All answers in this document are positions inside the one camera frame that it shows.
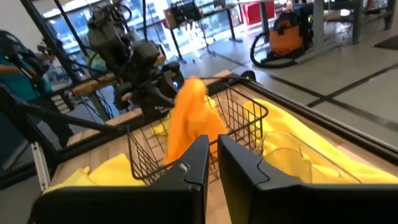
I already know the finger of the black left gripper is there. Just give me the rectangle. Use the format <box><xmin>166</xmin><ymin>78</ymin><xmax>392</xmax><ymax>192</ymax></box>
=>
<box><xmin>144</xmin><ymin>82</ymin><xmax>175</xmax><ymax>110</ymax></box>

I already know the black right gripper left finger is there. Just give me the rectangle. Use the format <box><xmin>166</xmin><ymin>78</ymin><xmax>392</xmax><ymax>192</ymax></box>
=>
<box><xmin>28</xmin><ymin>134</ymin><xmax>211</xmax><ymax>224</ymax></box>

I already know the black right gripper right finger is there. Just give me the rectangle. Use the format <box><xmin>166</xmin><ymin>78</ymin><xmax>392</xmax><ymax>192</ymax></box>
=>
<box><xmin>217</xmin><ymin>134</ymin><xmax>398</xmax><ymax>224</ymax></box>

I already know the orange microfiber towel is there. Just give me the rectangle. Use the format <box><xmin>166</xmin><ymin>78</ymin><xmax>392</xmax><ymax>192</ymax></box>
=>
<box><xmin>164</xmin><ymin>76</ymin><xmax>229</xmax><ymax>166</ymax></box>

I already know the wooden workbench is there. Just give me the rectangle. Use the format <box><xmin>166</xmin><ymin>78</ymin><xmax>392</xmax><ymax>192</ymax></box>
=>
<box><xmin>70</xmin><ymin>73</ymin><xmax>118</xmax><ymax>98</ymax></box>

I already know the clear plastic bin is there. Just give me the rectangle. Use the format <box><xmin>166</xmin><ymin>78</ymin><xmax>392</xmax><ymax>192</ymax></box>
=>
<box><xmin>257</xmin><ymin>129</ymin><xmax>363</xmax><ymax>185</ymax></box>

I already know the cardboard box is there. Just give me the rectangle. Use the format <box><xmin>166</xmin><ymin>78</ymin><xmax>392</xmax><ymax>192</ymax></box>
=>
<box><xmin>162</xmin><ymin>7</ymin><xmax>178</xmax><ymax>30</ymax></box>

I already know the black crate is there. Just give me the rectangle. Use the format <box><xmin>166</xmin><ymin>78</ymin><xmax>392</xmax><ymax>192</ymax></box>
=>
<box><xmin>170</xmin><ymin>0</ymin><xmax>200</xmax><ymax>26</ymax></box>

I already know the person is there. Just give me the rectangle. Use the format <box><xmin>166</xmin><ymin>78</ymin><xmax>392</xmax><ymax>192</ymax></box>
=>
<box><xmin>0</xmin><ymin>29</ymin><xmax>55</xmax><ymax>104</ymax></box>

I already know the red box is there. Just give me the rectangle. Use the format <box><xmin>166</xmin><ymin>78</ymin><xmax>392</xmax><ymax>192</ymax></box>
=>
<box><xmin>241</xmin><ymin>1</ymin><xmax>277</xmax><ymax>26</ymax></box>

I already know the orange shop vacuum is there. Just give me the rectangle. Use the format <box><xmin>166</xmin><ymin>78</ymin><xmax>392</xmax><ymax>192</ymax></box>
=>
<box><xmin>268</xmin><ymin>11</ymin><xmax>313</xmax><ymax>57</ymax></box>

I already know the dark floor mat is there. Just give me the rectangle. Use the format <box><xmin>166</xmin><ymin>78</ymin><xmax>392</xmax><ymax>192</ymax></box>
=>
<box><xmin>374</xmin><ymin>35</ymin><xmax>398</xmax><ymax>51</ymax></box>

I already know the black wire basket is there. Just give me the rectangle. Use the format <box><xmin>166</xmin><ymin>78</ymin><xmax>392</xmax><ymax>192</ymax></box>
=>
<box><xmin>126</xmin><ymin>82</ymin><xmax>270</xmax><ymax>186</ymax></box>

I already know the black frame caster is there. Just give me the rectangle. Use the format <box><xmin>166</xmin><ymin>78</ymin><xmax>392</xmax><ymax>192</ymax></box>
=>
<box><xmin>240</xmin><ymin>70</ymin><xmax>257</xmax><ymax>82</ymax></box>

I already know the black metal table frame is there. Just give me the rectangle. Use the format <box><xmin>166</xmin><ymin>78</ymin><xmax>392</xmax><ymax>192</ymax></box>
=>
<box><xmin>0</xmin><ymin>0</ymin><xmax>398</xmax><ymax>190</ymax></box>

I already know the white aluminium rail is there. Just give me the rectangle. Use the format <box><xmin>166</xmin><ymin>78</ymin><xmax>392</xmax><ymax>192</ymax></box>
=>
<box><xmin>30</xmin><ymin>141</ymin><xmax>52</xmax><ymax>191</ymax></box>

